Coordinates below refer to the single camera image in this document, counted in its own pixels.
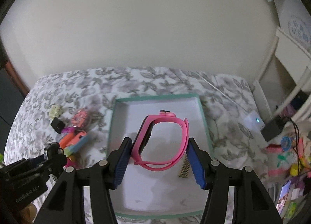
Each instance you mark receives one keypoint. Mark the white device with light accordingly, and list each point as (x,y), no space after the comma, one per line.
(252,122)

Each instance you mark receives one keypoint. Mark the floral grey bedsheet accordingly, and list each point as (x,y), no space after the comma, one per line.
(73,88)

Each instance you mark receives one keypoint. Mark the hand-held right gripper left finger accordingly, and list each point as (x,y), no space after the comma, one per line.
(121,163)

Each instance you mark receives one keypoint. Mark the small magenta plastic case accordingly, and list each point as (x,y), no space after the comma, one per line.
(66,130)

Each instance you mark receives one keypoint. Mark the cream patterned tile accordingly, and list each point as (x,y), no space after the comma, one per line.
(184,171)

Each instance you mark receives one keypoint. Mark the small orange toy knife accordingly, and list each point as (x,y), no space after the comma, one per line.
(65,140)

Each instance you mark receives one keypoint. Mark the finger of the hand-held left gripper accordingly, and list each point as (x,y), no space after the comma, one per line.
(55,156)

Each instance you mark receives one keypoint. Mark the teal cardboard box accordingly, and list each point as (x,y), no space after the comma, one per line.
(150,190)

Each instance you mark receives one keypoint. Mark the small black box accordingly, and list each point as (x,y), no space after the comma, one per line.
(57,125)

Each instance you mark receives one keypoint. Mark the large orange blue toy knife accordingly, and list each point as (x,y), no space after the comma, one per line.
(79,141)

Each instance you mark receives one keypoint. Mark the black power adapter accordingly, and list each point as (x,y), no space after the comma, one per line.
(272,130)

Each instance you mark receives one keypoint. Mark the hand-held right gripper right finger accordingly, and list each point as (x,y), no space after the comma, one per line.
(197,165)

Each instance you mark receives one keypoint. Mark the pile of colourful toys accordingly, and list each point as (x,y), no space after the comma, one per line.
(296,165)

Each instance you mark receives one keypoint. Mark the white shelf unit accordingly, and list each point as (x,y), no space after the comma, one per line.
(291,49)

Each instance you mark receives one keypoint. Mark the cream hair clip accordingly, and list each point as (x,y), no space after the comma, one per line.
(55,111)

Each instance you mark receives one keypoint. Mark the brown wooden frame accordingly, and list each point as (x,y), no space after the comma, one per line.
(15,75)

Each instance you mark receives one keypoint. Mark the round tin pink print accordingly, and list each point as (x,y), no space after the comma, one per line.
(81,118)

